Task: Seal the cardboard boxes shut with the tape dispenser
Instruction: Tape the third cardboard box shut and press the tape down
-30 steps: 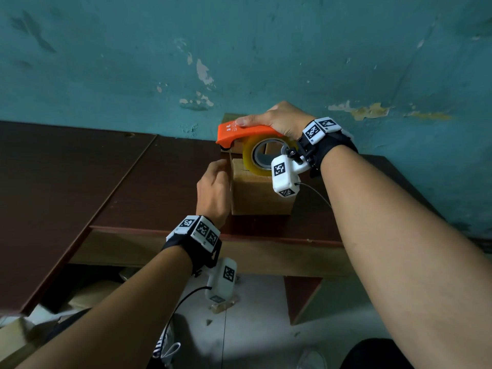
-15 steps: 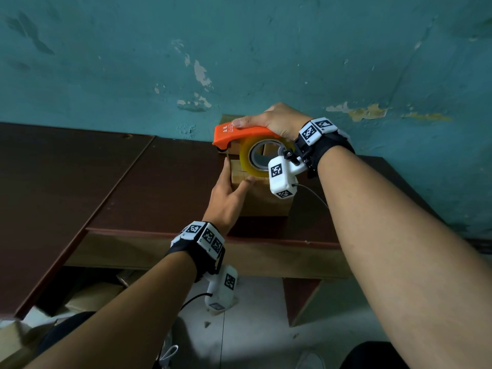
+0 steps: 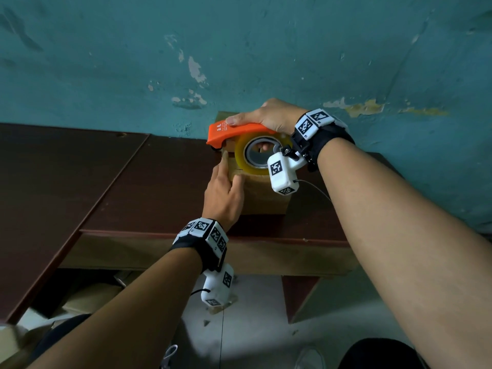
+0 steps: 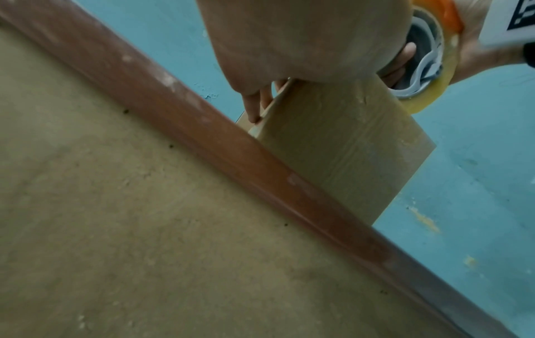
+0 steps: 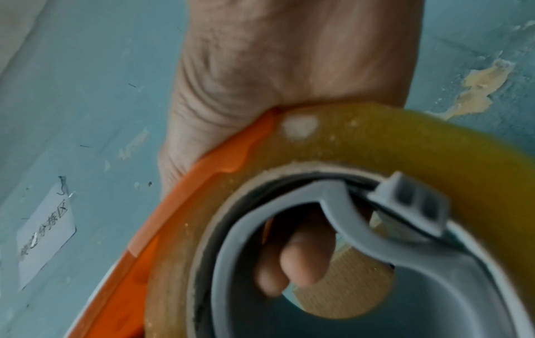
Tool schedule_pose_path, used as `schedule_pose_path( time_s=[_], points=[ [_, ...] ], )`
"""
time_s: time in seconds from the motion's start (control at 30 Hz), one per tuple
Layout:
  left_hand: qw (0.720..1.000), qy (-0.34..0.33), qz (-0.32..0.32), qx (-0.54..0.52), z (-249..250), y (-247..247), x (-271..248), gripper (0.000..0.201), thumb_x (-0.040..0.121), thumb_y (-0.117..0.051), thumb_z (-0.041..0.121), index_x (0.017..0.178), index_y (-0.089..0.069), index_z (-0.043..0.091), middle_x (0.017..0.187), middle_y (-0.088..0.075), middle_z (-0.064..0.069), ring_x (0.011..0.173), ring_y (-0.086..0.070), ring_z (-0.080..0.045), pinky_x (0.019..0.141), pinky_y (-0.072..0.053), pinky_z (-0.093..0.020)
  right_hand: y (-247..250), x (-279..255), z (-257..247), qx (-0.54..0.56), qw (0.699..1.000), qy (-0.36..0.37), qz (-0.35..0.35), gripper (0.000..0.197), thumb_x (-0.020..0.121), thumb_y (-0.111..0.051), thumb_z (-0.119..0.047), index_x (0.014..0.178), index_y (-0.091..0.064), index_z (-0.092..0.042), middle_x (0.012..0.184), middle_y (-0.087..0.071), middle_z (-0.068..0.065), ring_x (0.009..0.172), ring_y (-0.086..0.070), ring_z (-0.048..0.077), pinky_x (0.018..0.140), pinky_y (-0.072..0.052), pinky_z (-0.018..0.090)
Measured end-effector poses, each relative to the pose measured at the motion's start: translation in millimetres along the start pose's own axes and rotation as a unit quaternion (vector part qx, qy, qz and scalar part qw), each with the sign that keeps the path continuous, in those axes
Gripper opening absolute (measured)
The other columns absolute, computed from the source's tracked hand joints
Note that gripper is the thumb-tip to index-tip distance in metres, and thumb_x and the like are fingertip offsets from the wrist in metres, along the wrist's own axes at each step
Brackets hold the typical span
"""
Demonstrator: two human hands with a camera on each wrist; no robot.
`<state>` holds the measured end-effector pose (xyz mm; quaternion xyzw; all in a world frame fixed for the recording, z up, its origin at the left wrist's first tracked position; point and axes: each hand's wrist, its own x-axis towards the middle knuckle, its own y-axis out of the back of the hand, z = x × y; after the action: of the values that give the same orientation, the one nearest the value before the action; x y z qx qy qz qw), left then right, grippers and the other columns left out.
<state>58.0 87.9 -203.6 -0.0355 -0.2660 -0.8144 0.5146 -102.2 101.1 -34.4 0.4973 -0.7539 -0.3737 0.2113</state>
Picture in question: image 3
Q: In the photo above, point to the person's right hand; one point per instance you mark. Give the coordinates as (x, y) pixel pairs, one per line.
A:
(276, 115)

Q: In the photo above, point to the person's left hand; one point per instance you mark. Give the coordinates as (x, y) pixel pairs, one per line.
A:
(225, 199)

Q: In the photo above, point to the cardboard box with dark edge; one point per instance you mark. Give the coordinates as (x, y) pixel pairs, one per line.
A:
(265, 199)

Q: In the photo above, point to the yellowish clear tape roll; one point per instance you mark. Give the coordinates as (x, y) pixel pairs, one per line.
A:
(240, 159)

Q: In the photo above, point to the large brown cardboard box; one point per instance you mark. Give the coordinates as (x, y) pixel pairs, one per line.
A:
(225, 117)

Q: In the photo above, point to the person's left forearm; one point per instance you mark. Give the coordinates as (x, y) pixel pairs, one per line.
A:
(127, 318)

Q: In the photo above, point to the person's right forearm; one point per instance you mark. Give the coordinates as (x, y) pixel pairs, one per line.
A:
(415, 245)

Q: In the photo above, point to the dark brown wooden table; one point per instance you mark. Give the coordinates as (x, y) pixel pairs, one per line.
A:
(161, 195)

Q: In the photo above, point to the crumpled clear plastic scrap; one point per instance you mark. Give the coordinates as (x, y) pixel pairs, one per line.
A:
(223, 307)

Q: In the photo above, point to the white left shoe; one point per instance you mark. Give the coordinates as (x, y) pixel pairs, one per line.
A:
(169, 357)

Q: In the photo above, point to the black trousers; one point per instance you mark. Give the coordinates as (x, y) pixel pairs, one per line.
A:
(380, 355)

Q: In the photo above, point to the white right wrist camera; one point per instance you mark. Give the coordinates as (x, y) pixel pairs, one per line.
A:
(282, 178)

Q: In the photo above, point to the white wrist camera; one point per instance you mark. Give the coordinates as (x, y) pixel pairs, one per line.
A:
(217, 288)
(282, 178)

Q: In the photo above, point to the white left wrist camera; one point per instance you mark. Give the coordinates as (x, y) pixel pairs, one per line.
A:
(217, 288)

